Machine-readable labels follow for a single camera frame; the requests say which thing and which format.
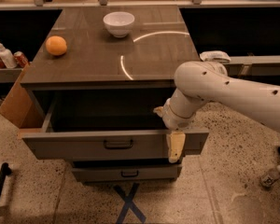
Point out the grey top drawer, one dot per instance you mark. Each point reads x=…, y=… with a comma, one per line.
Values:
x=89, y=130

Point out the grey drawer cabinet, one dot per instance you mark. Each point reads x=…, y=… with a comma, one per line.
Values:
x=138, y=67

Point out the folded white cloth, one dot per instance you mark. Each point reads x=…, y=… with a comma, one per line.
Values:
x=215, y=56

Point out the grey bottom drawer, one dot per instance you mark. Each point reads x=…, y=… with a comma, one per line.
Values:
x=106, y=171

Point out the grey drawer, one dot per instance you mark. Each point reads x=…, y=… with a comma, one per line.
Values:
x=89, y=130
x=106, y=171

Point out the white ceramic bowl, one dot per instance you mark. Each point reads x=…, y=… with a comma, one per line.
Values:
x=119, y=24

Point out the orange fruit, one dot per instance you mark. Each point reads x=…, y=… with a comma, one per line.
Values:
x=56, y=45

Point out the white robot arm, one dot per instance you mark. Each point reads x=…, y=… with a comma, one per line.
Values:
x=197, y=83

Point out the clear plastic bottle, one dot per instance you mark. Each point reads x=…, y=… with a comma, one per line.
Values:
x=270, y=177

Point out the brown cardboard box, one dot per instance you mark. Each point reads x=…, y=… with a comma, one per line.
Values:
x=18, y=108

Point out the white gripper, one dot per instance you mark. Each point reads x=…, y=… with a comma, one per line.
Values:
x=174, y=117

